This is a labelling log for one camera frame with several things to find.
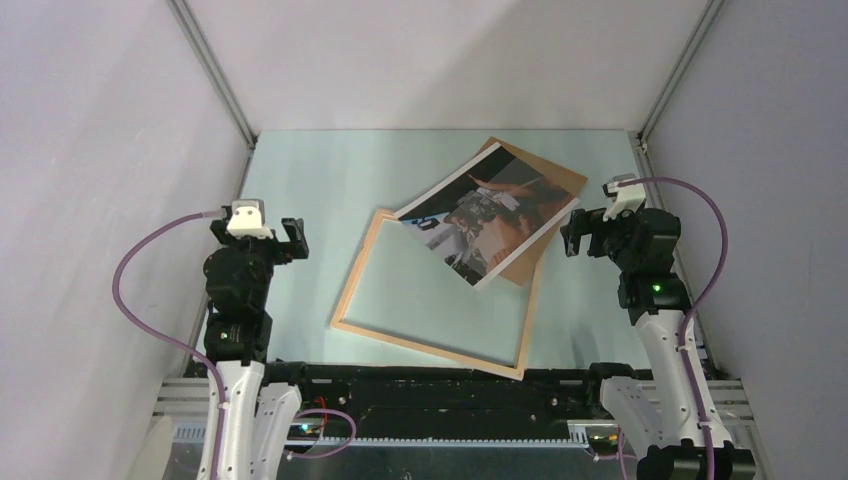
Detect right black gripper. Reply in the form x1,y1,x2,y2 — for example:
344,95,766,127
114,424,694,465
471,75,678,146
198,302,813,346
559,206,638,272

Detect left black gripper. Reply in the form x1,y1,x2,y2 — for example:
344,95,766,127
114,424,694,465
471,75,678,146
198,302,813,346
212,216,307,307

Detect brown backing board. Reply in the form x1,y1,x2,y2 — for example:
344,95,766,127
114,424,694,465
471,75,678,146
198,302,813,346
477,137,588,287

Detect printed photo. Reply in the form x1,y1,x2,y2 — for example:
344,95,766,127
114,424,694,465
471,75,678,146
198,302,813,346
394,143,579,289

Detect wooden picture frame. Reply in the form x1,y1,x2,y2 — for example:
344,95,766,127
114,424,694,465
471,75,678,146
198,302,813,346
330,208,544,380

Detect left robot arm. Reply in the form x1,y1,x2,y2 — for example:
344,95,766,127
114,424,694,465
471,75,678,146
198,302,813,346
197,212,316,479

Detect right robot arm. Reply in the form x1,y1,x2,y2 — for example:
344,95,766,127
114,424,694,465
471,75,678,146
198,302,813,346
561,207,757,479

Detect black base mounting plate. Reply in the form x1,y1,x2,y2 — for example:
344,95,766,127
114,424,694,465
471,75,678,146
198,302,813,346
184,359,654,442

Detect left corner aluminium profile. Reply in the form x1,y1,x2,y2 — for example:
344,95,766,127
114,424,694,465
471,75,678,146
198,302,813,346
165,0,258,150

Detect corner aluminium profile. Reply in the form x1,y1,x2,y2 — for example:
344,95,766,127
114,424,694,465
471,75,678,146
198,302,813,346
165,0,258,150
637,0,726,143

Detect right corner aluminium profile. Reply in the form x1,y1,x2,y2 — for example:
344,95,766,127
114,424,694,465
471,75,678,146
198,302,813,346
637,0,726,143

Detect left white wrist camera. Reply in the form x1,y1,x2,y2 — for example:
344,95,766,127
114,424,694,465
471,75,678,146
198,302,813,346
226,199,273,240

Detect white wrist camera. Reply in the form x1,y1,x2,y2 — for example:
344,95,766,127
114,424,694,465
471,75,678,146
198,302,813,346
602,174,647,222
226,199,273,240

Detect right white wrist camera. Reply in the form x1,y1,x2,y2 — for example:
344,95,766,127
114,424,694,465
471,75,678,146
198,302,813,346
602,174,647,222

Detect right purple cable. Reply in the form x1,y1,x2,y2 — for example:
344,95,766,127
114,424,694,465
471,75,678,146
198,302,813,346
616,176,729,480

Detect grey slotted cable duct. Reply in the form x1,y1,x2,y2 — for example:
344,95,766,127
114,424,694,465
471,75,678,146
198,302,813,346
173,422,589,449

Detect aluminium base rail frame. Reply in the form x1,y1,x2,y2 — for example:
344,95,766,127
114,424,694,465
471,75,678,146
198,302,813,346
128,377,767,479

